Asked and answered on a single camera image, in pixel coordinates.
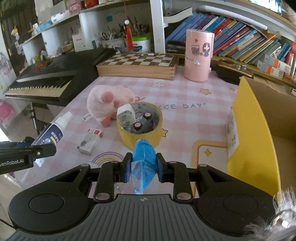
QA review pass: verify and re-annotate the blue plastic packet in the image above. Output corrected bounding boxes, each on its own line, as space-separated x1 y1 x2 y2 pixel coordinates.
131 139 158 194

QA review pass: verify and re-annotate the yellow tape roll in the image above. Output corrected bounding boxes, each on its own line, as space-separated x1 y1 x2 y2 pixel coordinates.
116 102 164 150

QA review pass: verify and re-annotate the white spray bottle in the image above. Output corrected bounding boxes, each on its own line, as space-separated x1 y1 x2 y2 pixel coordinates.
31 111 74 168

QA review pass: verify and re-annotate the small white product box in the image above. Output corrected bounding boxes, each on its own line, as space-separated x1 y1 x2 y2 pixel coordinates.
77 128 103 156

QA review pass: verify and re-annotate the pink plush pig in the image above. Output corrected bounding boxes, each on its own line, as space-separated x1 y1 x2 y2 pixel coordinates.
87 85 135 128

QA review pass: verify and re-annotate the pink checkered tablecloth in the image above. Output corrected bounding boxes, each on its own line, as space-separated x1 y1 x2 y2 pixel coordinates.
15 67 238 189

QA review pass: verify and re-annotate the white power adapter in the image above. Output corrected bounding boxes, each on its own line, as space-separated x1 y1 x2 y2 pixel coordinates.
116 103 136 127

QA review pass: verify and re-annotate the black electronic keyboard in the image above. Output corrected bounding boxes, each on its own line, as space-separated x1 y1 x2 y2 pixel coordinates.
4 47 115 107

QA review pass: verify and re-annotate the yellow cardboard box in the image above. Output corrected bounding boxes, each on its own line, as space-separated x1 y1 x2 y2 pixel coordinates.
226 77 295 196

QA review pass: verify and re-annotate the wooden chess board box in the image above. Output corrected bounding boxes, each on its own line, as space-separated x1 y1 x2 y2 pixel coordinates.
96 53 178 80

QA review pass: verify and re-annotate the white jar green lid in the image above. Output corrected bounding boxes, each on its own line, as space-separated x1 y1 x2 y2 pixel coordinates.
132 35 151 53

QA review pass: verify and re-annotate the pink cylindrical container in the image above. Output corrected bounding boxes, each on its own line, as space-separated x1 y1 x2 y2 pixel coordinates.
184 29 215 82

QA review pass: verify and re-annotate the white bookshelf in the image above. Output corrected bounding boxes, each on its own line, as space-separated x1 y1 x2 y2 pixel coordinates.
22 1 295 63

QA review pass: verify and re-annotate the row of books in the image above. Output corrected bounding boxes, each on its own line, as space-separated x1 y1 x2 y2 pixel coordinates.
165 11 295 78

